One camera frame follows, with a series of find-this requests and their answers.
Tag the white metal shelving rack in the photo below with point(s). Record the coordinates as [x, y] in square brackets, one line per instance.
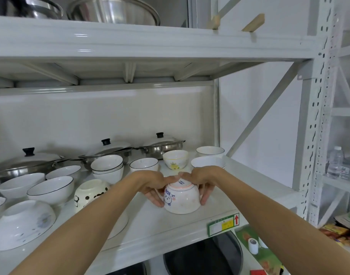
[135, 40]

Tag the white bowl with blue-grey print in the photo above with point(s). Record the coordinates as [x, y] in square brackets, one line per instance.
[18, 224]

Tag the person's left thumb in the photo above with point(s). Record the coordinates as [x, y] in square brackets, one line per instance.
[154, 199]

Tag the person's right thumb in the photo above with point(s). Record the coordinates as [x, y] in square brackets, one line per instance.
[206, 196]

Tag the group of white black-rimmed bowls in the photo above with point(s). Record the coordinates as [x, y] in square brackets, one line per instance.
[50, 190]

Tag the white metal side rack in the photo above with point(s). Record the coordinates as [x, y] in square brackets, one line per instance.
[347, 112]

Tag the large steel basin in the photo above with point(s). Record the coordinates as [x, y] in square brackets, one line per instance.
[114, 9]

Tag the clear plastic water bottle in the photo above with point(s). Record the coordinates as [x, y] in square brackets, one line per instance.
[335, 163]

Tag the white bowl with panda print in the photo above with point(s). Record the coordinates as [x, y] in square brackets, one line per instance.
[90, 191]

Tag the clear plastic wrapped pack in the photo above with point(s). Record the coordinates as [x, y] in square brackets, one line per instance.
[349, 170]

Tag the white bowl with yellow flower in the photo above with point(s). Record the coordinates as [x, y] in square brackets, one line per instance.
[175, 158]

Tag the steel pot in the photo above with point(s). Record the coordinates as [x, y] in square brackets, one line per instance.
[87, 162]
[14, 172]
[156, 151]

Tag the green and yellow shelf label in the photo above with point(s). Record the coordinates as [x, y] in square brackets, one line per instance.
[222, 225]

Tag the green printed package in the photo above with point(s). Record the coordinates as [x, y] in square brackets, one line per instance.
[268, 259]

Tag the white plate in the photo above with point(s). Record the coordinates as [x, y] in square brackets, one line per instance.
[119, 223]

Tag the person's left hand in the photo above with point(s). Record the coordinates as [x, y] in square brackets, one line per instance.
[147, 181]

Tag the wooden block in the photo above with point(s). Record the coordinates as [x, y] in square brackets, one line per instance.
[214, 22]
[253, 23]

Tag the steel lid with black knob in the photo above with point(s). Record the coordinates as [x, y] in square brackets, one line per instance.
[109, 148]
[162, 141]
[31, 160]

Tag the person's right forearm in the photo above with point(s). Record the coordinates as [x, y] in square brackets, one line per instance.
[278, 220]

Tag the person's left forearm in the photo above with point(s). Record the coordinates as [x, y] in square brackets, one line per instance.
[77, 223]

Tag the stacked steel basin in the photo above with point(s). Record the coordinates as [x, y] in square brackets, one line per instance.
[34, 7]

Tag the white tape roll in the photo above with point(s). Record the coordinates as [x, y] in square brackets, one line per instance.
[253, 245]

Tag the white bowl with bear print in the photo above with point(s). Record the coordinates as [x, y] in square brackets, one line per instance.
[182, 200]

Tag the black wok pan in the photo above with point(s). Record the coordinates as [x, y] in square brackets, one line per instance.
[203, 254]
[129, 269]

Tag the red box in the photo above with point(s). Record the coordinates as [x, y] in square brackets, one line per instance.
[258, 272]

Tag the pile of colourful snack packets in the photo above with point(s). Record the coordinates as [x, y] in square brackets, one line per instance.
[339, 230]

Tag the person's right hand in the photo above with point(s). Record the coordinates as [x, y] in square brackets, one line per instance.
[205, 177]

